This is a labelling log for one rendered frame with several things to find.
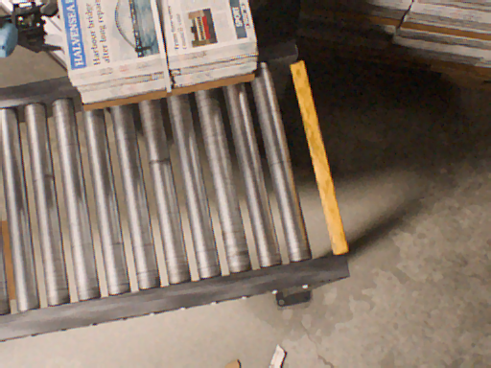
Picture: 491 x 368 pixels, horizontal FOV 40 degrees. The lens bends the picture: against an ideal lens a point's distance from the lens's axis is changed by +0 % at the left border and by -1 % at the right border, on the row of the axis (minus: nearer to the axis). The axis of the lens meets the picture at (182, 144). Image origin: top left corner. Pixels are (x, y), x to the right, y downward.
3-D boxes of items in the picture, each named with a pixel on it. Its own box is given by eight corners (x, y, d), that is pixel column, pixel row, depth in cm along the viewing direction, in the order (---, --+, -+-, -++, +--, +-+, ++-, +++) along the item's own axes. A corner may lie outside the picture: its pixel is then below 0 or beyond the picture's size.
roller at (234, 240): (212, 74, 158) (213, 66, 153) (251, 276, 146) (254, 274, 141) (191, 78, 158) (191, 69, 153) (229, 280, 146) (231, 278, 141)
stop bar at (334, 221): (303, 62, 152) (305, 58, 150) (349, 254, 141) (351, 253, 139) (290, 64, 152) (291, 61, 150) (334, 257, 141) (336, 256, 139)
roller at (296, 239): (268, 63, 158) (268, 56, 153) (312, 264, 146) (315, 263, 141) (246, 67, 158) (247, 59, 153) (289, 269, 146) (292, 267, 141)
